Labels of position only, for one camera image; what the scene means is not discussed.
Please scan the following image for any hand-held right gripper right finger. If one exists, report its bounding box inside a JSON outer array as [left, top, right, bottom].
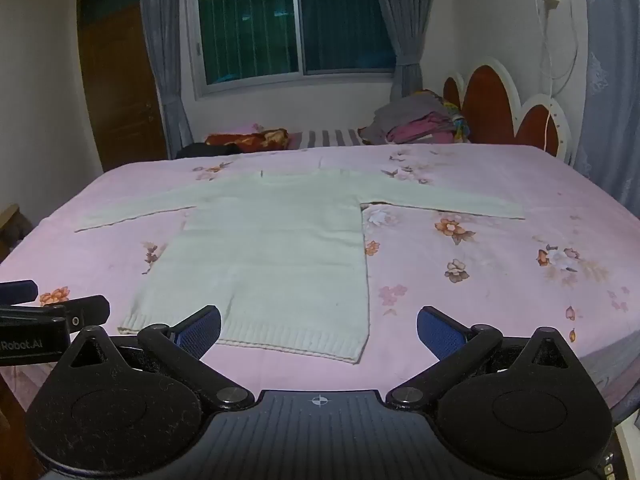
[[385, 305, 581, 411]]

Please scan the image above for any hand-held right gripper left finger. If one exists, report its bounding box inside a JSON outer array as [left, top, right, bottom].
[[67, 304, 256, 412]]

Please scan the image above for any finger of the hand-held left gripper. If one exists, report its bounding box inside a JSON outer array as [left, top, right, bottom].
[[0, 280, 39, 307], [0, 295, 111, 333]]

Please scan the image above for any white knit sweater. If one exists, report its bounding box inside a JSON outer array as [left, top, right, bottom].
[[74, 167, 526, 365]]

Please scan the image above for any pile of folded clothes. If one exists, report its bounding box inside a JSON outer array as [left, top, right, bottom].
[[359, 89, 472, 146]]

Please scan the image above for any wooden chair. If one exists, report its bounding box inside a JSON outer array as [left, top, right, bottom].
[[0, 203, 32, 263]]

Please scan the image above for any pink floral bed sheet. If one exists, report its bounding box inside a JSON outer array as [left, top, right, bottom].
[[0, 144, 640, 411]]

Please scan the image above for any black cloth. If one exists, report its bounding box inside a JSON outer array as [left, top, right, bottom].
[[175, 142, 241, 159]]

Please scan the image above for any brown wooden door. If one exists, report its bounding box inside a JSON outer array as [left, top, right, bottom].
[[76, 0, 168, 173]]

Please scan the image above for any grey-blue curtain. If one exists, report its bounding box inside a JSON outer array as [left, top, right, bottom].
[[137, 0, 195, 158], [370, 0, 440, 102]]

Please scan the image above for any light blue lace net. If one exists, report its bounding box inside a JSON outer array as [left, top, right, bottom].
[[572, 0, 640, 211]]

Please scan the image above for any sliding glass window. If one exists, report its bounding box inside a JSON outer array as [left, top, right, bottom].
[[189, 0, 397, 98]]

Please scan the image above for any white charging cable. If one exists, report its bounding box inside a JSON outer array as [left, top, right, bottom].
[[536, 0, 581, 153]]

